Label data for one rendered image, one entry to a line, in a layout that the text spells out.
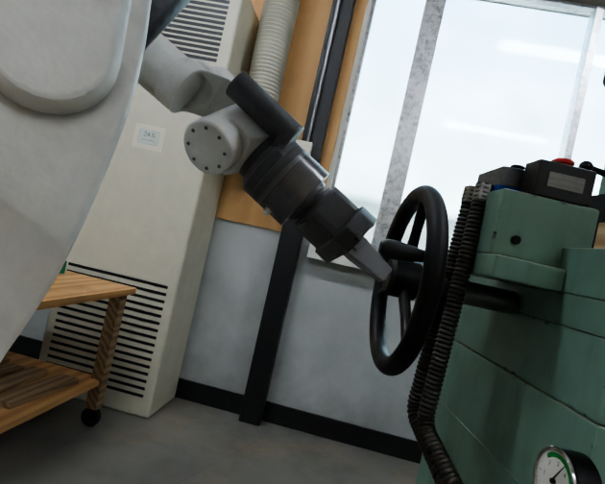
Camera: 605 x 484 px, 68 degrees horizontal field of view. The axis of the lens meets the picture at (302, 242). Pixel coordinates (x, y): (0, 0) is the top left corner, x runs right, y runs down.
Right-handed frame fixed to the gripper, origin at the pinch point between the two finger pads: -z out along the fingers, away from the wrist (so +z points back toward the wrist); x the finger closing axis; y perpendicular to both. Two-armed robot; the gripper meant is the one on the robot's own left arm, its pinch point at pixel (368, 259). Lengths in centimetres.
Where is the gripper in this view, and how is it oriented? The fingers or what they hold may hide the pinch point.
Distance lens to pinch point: 57.3
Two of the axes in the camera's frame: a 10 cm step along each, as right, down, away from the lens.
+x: 2.2, -2.0, -9.5
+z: -7.3, -6.9, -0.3
